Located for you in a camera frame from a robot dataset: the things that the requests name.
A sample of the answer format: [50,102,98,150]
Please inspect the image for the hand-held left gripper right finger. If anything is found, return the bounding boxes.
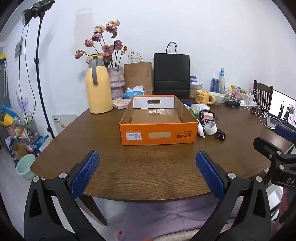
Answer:
[190,151,272,241]

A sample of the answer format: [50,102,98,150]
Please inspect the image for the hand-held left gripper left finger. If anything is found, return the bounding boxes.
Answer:
[24,150,100,241]

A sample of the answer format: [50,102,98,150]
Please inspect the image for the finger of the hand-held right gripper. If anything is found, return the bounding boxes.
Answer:
[253,137,284,161]
[275,125,296,149]

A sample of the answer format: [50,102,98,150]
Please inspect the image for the black cable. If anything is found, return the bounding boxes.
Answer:
[215,129,227,141]

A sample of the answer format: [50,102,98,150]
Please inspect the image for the white tube bottle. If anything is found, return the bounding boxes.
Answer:
[197,120,206,139]

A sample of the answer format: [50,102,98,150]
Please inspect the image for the white tape roll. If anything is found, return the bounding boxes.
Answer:
[203,122,218,135]

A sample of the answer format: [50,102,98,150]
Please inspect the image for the braided cable bundle pink tie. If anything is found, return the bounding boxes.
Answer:
[198,109,219,124]

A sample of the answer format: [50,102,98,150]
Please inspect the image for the orange cardboard box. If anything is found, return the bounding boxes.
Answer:
[119,95,199,146]

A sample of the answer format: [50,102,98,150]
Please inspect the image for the white lid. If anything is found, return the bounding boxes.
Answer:
[191,103,210,112]

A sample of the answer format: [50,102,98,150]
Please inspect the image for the green spray bottle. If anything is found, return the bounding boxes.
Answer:
[184,105,200,117]

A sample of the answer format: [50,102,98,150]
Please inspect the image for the person's right hand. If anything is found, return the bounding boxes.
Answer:
[279,188,296,230]

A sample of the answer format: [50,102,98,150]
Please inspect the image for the open laptop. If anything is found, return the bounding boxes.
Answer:
[266,89,296,131]

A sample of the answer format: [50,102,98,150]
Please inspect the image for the dark wooden chair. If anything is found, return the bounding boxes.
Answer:
[253,80,274,114]

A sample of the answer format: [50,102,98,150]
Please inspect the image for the white charger block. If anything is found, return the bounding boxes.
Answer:
[243,91,256,105]

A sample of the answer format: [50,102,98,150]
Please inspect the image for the blue packet box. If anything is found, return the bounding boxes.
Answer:
[30,135,50,156]

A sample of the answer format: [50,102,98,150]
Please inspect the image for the white flat carton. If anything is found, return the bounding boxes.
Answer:
[52,114,78,135]

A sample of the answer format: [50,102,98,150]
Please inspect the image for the person's purple trousers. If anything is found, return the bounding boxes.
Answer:
[119,192,235,241]

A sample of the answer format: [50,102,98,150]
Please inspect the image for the green plastic bucket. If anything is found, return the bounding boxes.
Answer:
[16,153,36,180]

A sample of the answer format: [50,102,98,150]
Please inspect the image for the yellow snack packet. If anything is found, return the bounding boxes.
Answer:
[230,84,248,95]

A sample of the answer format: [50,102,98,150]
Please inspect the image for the small brown cardboard box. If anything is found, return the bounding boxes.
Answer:
[11,144,28,160]

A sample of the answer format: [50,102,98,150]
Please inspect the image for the clear bottle with blue cap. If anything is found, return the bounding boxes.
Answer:
[218,68,226,94]

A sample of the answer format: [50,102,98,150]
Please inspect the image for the yellow bear mug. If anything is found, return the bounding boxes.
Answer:
[196,90,216,105]

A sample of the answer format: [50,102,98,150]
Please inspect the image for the small white printed box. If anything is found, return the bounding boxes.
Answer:
[112,98,130,109]

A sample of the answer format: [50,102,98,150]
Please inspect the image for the yellow thermos jug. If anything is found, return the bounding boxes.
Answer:
[85,54,114,114]

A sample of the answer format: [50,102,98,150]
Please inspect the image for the clear jar with purple lid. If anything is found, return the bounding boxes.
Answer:
[190,75,203,99]

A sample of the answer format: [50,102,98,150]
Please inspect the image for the blue tissue pack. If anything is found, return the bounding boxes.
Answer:
[123,85,146,99]

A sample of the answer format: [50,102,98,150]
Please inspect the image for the black paper bag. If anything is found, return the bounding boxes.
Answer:
[154,42,190,99]

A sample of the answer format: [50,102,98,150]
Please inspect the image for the black light stand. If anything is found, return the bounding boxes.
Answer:
[33,13,56,139]

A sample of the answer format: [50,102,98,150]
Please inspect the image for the brown paper bag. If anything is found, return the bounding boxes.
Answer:
[124,52,153,95]

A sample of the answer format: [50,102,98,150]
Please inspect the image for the dried rose bouquet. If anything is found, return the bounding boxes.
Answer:
[74,20,128,68]

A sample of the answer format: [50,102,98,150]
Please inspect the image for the black studio light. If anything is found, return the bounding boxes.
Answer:
[21,0,55,26]

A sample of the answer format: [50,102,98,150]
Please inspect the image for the white charging cables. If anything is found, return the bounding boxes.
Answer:
[240,89,271,127]

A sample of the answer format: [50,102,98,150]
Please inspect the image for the wire storage rack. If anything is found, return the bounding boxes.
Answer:
[14,111,40,149]

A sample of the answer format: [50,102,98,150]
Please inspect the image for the wall poster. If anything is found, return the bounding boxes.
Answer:
[14,38,24,62]

